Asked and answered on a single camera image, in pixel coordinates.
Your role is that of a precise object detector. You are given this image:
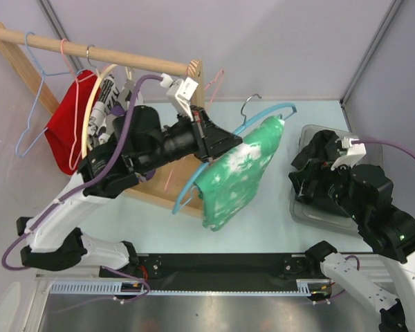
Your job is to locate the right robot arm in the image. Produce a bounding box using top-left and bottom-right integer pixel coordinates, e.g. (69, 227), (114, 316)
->
(288, 138), (415, 331)

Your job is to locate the pink wire hanger with shirt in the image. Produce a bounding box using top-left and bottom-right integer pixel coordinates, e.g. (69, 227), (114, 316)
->
(60, 38), (94, 171)

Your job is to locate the light blue wire hanger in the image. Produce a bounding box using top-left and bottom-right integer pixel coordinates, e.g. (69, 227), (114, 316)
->
(15, 31), (79, 158)

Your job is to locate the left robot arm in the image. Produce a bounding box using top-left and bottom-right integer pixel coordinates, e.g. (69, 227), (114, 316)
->
(17, 105), (243, 277)

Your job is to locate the cream plastic hanger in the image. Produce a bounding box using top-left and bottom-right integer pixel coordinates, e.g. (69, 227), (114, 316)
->
(81, 64), (117, 160)

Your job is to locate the blue plastic hanger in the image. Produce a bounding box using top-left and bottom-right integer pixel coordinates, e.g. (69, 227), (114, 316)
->
(172, 93), (297, 214)

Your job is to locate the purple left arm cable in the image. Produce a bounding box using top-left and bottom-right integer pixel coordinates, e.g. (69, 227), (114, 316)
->
(1, 74), (165, 270)

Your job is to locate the purple camouflage garment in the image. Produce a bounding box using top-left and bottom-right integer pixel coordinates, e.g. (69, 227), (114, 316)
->
(98, 78), (135, 145)

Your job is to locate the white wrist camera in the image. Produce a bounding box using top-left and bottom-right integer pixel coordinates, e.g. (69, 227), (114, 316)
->
(160, 73), (199, 121)
(331, 136), (367, 171)

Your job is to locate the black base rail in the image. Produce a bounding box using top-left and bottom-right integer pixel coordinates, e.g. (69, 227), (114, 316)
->
(100, 252), (336, 293)

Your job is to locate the wooden clothes rack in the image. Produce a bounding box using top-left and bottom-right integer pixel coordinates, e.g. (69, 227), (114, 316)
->
(0, 22), (205, 210)

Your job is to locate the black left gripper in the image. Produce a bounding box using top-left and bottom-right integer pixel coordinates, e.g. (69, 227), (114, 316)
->
(136, 104), (242, 174)

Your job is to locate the white cable duct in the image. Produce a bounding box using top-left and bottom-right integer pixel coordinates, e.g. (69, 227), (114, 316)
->
(50, 279), (332, 297)

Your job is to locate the black white print garment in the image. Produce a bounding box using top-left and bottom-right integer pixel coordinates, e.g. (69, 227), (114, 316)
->
(87, 74), (120, 148)

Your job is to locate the red shirt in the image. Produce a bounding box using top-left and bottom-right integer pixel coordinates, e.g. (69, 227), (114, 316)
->
(45, 70), (97, 175)

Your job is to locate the green tie-dye shirt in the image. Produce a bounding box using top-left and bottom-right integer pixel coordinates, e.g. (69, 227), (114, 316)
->
(194, 116), (284, 232)

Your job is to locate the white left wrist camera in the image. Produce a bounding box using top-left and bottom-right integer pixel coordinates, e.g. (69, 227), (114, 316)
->
(160, 73), (199, 121)

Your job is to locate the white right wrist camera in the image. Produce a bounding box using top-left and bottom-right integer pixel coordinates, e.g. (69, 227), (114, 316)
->
(331, 136), (367, 171)

